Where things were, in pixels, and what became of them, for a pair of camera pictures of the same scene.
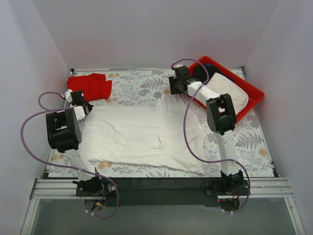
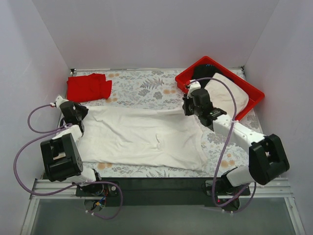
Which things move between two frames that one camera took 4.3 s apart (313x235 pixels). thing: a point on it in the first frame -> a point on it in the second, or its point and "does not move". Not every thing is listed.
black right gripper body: [171, 85] -> [188, 107]
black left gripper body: [88, 107] -> [79, 113]
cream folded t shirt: [222, 85] does not move
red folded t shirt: [94, 86] does not move
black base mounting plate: [165, 192] does not move
